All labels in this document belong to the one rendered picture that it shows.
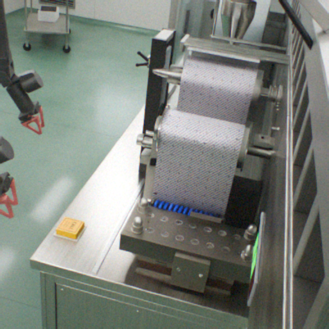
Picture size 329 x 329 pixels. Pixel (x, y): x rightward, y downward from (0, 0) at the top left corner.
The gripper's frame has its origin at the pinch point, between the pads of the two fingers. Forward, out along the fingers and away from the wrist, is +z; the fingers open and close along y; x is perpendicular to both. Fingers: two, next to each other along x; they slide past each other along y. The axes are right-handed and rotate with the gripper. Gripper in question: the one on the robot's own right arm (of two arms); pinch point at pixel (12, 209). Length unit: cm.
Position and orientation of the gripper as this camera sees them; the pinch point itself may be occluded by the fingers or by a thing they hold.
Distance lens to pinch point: 135.3
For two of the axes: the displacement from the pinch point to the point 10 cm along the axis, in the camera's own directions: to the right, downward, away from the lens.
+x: -9.2, 3.6, 1.5
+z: 3.9, 7.7, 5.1
